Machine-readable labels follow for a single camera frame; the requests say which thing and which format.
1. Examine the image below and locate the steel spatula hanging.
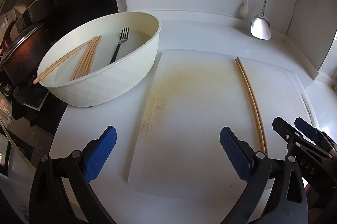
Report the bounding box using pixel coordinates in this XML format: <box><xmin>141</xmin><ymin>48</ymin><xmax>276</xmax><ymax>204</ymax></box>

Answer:
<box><xmin>251</xmin><ymin>0</ymin><xmax>271</xmax><ymax>40</ymax></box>

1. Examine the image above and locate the person's right hand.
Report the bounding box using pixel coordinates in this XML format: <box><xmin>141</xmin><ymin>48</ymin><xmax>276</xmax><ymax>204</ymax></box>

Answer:
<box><xmin>305</xmin><ymin>184</ymin><xmax>322</xmax><ymax>214</ymax></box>

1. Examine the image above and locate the black induction cooktop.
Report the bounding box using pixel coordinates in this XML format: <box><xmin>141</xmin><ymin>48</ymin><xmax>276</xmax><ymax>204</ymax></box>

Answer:
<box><xmin>1</xmin><ymin>77</ymin><xmax>67</xmax><ymax>167</ymax></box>

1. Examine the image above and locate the dark brown cooking pot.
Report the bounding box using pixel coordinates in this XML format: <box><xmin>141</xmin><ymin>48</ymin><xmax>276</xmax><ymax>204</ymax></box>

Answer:
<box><xmin>1</xmin><ymin>24</ymin><xmax>51</xmax><ymax>85</ymax></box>

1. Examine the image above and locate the white oval basin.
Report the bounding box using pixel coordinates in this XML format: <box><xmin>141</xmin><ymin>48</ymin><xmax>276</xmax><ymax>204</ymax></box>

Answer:
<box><xmin>37</xmin><ymin>12</ymin><xmax>161</xmax><ymax>107</ymax></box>

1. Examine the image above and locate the white plastic cutting board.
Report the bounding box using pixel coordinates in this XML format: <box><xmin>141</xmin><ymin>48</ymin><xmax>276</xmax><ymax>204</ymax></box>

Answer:
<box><xmin>128</xmin><ymin>49</ymin><xmax>318</xmax><ymax>199</ymax></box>

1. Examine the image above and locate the glass pot lid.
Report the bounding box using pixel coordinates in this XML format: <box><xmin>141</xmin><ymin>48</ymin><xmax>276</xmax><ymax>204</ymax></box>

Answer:
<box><xmin>1</xmin><ymin>17</ymin><xmax>45</xmax><ymax>65</ymax></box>

